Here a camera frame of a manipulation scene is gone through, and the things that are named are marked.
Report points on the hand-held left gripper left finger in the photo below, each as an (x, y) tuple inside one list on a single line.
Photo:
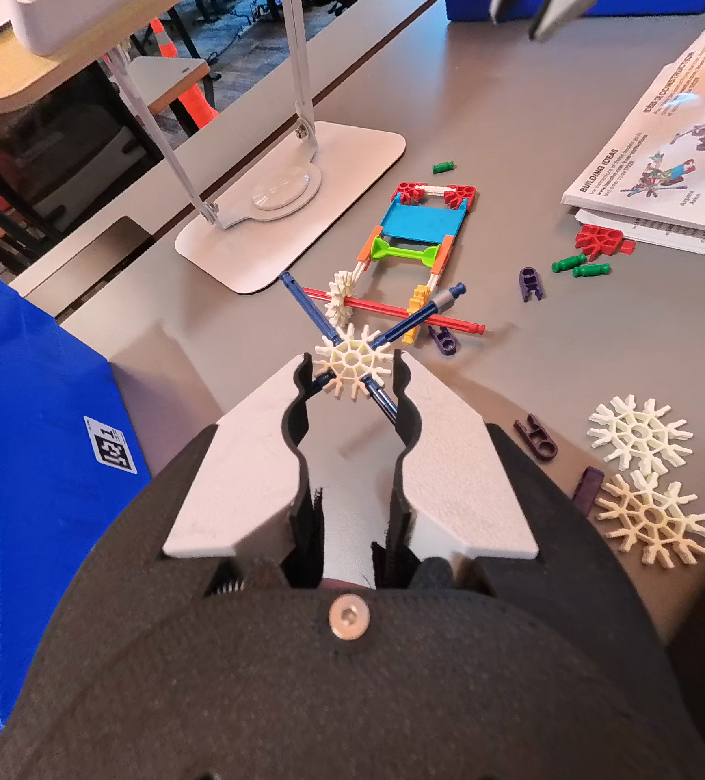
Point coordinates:
[(230, 481)]

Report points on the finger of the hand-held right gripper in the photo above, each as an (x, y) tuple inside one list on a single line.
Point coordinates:
[(562, 15), (500, 9)]

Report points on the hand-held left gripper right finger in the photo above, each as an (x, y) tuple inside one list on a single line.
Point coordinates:
[(468, 487)]

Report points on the blue plastic rod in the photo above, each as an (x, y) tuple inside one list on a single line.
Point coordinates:
[(307, 304), (404, 326), (322, 384), (383, 407)]

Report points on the small white snowflake connector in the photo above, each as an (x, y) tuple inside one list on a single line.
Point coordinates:
[(352, 340)]

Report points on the illustrated instruction booklet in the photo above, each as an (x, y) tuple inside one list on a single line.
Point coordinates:
[(681, 134)]

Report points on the large white snowflake connector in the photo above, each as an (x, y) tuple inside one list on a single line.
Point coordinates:
[(663, 518), (649, 434)]

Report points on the blue plastic bin with tag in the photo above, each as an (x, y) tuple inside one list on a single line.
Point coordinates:
[(42, 487)]

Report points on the red fan connector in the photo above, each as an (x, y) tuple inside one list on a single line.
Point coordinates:
[(584, 241)]

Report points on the white printed paper booklet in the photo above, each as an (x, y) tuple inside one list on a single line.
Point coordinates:
[(693, 244)]

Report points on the orange traffic cone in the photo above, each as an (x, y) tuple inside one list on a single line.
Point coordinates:
[(197, 103)]

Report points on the grey side table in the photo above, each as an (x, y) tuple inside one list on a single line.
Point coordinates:
[(163, 70)]

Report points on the dark cabinet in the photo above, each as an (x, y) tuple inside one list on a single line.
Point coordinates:
[(54, 158)]

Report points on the colourful toy car frame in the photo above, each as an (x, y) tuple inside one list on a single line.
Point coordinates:
[(422, 222)]

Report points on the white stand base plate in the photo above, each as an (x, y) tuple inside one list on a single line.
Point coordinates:
[(328, 183)]

